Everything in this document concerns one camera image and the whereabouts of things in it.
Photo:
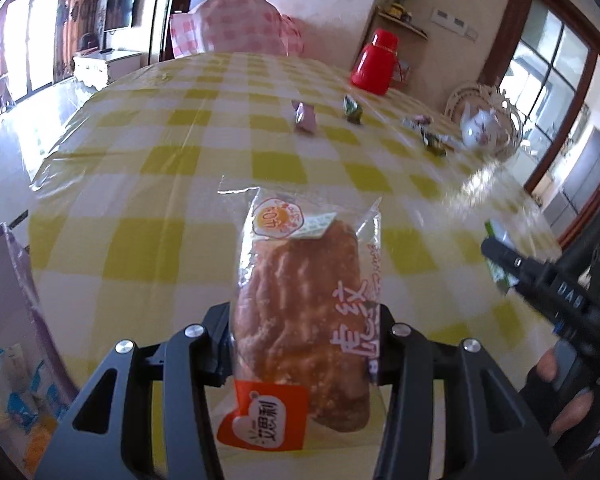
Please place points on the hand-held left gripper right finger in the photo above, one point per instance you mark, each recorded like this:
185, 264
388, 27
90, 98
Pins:
385, 350

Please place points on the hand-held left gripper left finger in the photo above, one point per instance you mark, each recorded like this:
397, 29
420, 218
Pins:
215, 340

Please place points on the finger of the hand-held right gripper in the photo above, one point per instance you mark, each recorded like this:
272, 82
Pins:
505, 255

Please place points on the green white snack packet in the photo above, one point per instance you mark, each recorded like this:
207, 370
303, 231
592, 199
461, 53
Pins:
500, 282

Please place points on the brown bread packet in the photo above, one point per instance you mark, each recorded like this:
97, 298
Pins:
300, 310

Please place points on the person's right hand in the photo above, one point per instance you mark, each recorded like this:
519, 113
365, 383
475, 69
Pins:
575, 405

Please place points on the white floral teapot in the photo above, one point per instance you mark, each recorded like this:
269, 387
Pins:
482, 132

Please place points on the grey pink wrapped candy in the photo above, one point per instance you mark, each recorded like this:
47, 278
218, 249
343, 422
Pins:
416, 121

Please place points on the yellow checkered tablecloth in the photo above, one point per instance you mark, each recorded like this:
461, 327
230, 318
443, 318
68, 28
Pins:
180, 170

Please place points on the wooden framed glass door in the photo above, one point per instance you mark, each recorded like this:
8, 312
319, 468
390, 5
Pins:
545, 75

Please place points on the blue snack packet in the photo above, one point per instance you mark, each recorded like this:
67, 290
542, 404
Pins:
26, 410

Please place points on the green wrapped candy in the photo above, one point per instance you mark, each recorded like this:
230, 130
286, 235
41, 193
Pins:
352, 109

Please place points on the yellow snack packet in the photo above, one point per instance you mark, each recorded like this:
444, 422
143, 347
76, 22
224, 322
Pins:
37, 455

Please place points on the red thermos jug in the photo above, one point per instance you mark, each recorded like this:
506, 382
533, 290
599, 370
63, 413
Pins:
377, 62

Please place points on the yellow ornament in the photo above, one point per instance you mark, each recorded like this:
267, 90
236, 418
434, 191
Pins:
396, 9

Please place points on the white television cabinet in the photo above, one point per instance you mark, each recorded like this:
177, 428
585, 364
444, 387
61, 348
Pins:
105, 67

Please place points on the pink checkered cloth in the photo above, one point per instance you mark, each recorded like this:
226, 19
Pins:
294, 35

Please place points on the pink checkered food cover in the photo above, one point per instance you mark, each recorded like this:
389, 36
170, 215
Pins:
230, 20

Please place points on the flat screen television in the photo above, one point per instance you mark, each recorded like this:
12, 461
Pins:
120, 5

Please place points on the brown patterned curtain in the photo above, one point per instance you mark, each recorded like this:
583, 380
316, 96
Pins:
77, 15

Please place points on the wall switch panel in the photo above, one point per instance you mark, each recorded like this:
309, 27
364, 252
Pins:
455, 22

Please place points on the corner wall shelf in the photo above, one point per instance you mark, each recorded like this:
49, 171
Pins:
405, 22

